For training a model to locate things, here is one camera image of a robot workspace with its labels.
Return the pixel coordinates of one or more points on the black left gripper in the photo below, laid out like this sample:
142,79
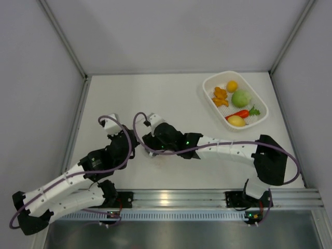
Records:
110,137

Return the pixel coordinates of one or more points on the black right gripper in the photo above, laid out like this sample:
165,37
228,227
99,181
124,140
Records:
150,141

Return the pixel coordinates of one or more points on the clear zip top bag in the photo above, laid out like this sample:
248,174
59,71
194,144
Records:
156,159

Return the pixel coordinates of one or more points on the orange fake fruit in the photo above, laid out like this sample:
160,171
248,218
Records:
220,97

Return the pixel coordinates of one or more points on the yellow fake pear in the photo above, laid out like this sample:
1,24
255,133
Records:
236,121

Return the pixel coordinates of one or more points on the fake carrot with green leaves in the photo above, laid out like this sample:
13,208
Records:
245,113

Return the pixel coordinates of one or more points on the yellow fake lemon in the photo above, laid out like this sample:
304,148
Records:
231,86

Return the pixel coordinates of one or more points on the green fake cabbage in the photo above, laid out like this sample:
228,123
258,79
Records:
241,98

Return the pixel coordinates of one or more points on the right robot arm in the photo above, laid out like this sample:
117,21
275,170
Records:
266,156

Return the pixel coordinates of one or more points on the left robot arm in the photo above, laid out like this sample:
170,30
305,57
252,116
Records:
85,185

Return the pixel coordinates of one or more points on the white perforated plastic basket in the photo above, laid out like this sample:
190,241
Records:
221,80

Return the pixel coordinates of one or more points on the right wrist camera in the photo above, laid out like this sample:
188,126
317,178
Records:
153,120

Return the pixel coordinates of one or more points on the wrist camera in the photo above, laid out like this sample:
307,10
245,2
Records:
153,120
110,124

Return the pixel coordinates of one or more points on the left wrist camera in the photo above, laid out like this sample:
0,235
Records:
110,124

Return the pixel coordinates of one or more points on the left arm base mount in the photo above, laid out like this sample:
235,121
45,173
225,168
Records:
122,199

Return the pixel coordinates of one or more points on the white slotted cable duct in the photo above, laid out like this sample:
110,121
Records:
131,215

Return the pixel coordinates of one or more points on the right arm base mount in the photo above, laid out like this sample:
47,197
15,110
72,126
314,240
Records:
239,200

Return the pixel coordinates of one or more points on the aluminium mounting rail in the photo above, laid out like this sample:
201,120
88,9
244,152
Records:
214,199

